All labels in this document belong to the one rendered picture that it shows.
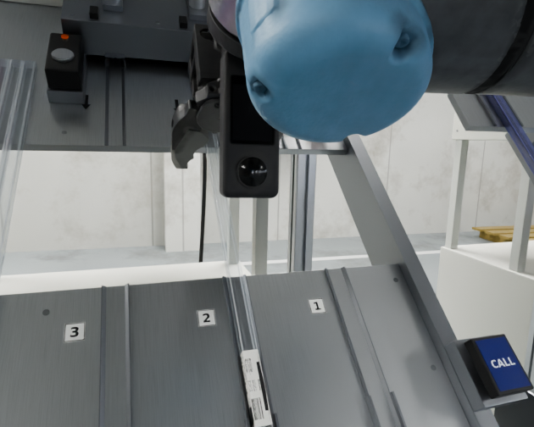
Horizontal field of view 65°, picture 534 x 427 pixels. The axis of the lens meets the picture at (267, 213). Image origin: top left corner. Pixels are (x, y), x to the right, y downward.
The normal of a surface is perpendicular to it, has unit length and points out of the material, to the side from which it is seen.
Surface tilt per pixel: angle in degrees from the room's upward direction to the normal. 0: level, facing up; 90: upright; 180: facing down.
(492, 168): 90
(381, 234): 90
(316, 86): 147
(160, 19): 43
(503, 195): 90
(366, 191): 90
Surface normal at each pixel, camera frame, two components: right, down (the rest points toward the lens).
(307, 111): 0.06, 0.92
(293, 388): 0.22, -0.60
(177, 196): 0.28, 0.18
